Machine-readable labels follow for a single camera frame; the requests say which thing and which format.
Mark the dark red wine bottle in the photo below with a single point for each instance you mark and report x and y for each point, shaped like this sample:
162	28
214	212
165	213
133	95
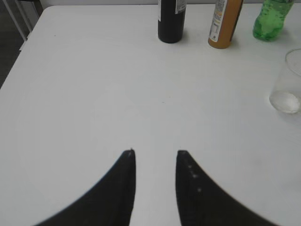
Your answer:
171	17

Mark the green soda bottle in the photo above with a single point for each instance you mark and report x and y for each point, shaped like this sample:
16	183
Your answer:
270	21

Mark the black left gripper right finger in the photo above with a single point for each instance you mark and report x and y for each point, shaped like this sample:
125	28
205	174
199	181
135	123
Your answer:
201	202

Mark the transparent plastic cup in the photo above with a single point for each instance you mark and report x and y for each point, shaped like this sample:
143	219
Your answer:
286	93

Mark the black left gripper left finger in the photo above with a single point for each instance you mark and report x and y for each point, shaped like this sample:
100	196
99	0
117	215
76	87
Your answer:
108	203

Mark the orange juice bottle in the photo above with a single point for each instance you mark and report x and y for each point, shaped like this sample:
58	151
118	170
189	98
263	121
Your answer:
225	18

